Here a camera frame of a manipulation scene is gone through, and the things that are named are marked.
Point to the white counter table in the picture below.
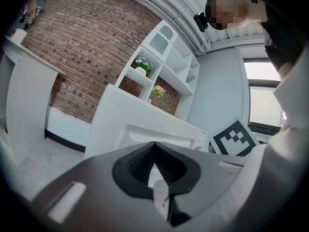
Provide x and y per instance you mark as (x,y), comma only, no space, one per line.
(26,93)

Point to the white box with red button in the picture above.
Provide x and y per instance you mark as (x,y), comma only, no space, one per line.
(18,34)

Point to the black head camera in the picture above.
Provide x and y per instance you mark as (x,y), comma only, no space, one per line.
(201,21)

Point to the white flower potted plant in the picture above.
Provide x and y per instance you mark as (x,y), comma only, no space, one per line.
(143,68)

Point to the person's black shirt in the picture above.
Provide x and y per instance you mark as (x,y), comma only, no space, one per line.
(287,20)

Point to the yellow flower potted plant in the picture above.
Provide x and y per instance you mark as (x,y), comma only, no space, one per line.
(157,93)

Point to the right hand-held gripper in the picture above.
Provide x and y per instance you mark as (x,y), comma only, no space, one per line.
(233,139)

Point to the white desk cabinet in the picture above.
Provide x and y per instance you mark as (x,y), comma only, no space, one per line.
(116,120)

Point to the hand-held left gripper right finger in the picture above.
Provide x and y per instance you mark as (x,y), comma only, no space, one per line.
(207,178)

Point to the white louvred cabinet door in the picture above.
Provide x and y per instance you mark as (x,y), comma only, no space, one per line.
(160,41)

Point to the white shelf unit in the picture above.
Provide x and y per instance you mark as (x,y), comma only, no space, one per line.
(178,64)

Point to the window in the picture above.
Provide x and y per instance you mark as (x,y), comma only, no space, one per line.
(264,98)

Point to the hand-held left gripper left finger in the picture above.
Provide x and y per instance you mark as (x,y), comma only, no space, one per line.
(91,178)

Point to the person's head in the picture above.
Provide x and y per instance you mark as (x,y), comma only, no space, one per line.
(231,11)

